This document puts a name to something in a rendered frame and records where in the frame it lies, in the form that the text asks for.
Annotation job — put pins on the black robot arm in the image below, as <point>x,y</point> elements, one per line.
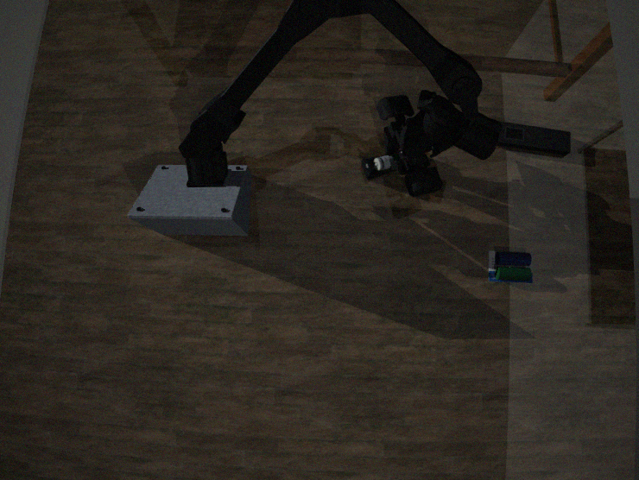
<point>468,129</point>

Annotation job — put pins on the grey and green battery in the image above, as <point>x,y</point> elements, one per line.
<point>384,162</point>

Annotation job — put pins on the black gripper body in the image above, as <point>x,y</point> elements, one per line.
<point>421,180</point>

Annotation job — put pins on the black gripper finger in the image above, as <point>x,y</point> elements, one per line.
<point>400,166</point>
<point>391,145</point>

